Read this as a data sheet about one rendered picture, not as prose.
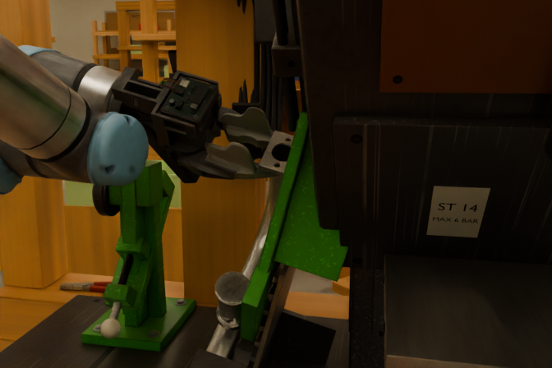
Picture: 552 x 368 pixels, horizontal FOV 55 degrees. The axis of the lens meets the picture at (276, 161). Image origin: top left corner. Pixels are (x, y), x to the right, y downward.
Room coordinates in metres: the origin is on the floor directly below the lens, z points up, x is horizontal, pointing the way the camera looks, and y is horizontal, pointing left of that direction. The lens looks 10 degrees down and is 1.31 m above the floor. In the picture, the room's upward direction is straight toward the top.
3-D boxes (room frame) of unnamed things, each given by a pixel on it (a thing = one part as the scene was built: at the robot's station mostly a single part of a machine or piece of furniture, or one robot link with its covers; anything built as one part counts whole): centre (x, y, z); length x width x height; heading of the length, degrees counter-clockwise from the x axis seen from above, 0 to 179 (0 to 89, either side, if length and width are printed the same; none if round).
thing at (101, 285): (0.98, 0.35, 0.89); 0.16 x 0.05 x 0.01; 87
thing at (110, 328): (0.72, 0.24, 0.96); 0.06 x 0.03 x 0.06; 169
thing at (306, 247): (0.56, -0.04, 1.17); 0.13 x 0.12 x 0.20; 79
